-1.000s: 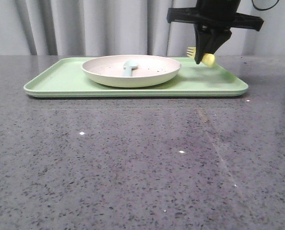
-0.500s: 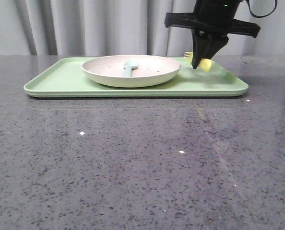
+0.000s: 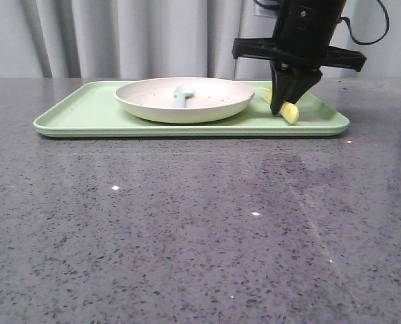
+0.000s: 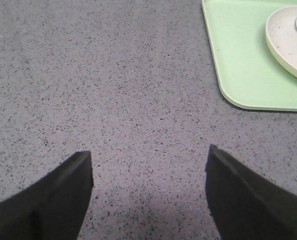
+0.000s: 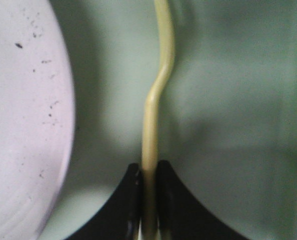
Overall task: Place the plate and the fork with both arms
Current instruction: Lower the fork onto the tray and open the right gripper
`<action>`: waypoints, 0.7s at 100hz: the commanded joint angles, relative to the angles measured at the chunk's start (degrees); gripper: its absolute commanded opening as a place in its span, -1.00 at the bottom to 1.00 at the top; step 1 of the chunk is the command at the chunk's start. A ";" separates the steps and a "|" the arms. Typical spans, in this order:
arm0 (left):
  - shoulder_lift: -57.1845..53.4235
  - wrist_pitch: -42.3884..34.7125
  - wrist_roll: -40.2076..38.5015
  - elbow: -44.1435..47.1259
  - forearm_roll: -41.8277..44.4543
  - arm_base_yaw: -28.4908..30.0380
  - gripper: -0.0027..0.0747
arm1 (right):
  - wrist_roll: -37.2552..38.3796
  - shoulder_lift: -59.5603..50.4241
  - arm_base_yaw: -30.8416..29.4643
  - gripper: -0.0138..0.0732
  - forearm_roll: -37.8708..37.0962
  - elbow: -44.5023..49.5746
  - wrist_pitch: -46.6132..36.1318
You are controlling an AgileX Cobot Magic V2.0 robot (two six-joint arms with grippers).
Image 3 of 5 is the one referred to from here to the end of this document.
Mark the grey curtain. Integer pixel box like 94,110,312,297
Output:
0,0,401,80

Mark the light blue plastic spoon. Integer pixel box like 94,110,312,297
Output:
172,84,195,108

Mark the yellow plastic fork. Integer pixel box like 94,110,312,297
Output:
261,86,299,124

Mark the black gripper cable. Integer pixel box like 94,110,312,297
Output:
253,0,390,46

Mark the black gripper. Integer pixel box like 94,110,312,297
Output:
232,0,366,115

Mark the light green rectangular tray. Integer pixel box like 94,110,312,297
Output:
33,81,350,138

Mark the cream round plate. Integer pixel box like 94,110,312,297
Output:
115,77,255,124

